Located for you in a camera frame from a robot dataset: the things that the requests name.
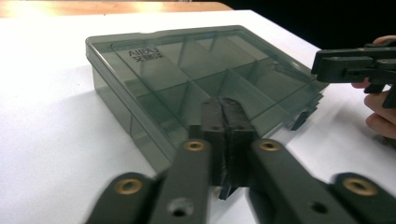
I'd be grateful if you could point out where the white table cover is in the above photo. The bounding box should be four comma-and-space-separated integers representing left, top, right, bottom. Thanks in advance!
0, 9, 396, 224

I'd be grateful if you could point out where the grey transparent compartment storage box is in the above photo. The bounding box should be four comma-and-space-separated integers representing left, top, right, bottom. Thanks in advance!
85, 24, 329, 175

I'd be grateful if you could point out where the black curtain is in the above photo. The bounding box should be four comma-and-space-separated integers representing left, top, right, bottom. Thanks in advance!
218, 0, 396, 50

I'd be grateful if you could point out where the wooden table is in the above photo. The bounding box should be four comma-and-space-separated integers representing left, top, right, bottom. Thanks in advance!
0, 0, 234, 19

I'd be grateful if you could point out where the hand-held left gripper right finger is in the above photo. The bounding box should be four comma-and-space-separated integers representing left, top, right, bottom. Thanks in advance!
219, 97, 261, 201

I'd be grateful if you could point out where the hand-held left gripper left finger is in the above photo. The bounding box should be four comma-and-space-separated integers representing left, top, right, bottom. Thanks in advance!
199, 98, 227, 187

